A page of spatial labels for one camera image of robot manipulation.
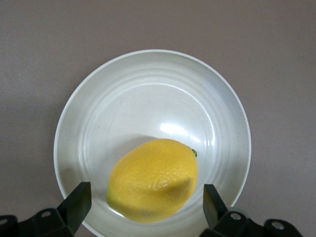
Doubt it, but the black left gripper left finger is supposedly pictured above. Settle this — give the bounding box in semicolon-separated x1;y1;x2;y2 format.
0;182;92;237

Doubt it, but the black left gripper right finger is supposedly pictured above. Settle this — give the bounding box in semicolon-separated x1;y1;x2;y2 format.
197;184;303;237

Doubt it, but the yellow lemon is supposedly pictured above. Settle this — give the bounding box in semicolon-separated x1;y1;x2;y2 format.
106;138;199;224

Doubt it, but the pale beige round plate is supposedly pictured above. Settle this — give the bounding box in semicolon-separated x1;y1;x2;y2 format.
53;49;252;237

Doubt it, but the brown table cover sheet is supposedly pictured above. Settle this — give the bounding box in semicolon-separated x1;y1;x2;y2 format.
0;0;316;237

